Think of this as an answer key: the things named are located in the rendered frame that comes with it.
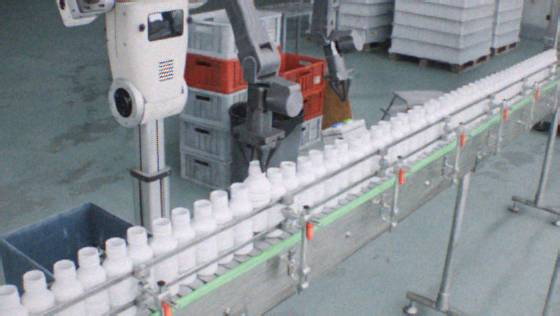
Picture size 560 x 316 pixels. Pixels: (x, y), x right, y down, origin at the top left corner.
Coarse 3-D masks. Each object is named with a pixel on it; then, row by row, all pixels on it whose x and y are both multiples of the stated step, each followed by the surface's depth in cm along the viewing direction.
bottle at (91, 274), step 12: (84, 252) 114; (96, 252) 113; (84, 264) 112; (96, 264) 113; (84, 276) 112; (96, 276) 113; (84, 288) 113; (96, 300) 114; (108, 300) 117; (96, 312) 115; (108, 312) 117
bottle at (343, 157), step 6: (336, 144) 174; (342, 144) 173; (342, 150) 174; (342, 156) 174; (348, 156) 175; (342, 162) 174; (348, 162) 175; (342, 174) 175; (348, 174) 177; (342, 180) 176; (348, 180) 178; (342, 186) 177; (342, 198) 178
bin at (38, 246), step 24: (48, 216) 170; (72, 216) 176; (96, 216) 180; (120, 216) 173; (0, 240) 157; (24, 240) 165; (48, 240) 171; (72, 240) 179; (96, 240) 184; (24, 264) 152; (48, 264) 174
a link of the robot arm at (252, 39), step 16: (224, 0) 135; (240, 0) 133; (240, 16) 134; (256, 16) 136; (240, 32) 134; (256, 32) 134; (240, 48) 135; (256, 48) 133; (272, 48) 137; (240, 64) 137; (272, 64) 136
